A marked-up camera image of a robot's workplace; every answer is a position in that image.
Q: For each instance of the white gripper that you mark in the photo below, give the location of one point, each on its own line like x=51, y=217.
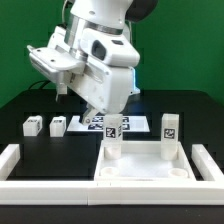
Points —
x=99, y=67

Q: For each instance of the white U-shaped obstacle fence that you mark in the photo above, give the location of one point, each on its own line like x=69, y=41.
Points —
x=154, y=184

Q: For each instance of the white AprilTag base plate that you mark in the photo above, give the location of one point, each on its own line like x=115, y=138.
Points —
x=129, y=124

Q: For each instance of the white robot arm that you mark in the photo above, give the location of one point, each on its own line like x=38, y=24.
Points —
x=107, y=16

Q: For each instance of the white square table top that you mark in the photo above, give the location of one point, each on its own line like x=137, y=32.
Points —
x=141, y=161

